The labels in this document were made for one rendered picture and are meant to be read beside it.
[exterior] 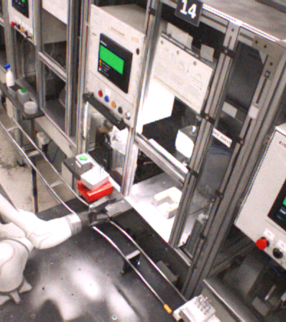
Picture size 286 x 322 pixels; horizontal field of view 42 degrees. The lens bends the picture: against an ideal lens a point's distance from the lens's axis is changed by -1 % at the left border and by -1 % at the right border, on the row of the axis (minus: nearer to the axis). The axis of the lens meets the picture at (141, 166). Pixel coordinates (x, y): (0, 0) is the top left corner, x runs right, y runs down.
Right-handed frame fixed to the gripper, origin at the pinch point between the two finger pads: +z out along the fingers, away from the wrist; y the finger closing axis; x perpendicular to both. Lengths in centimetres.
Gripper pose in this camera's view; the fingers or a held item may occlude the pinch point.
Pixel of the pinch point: (116, 205)
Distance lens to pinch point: 176.5
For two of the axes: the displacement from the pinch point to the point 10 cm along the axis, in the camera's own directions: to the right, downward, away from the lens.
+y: 1.3, -7.7, -6.3
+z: 7.8, -3.1, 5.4
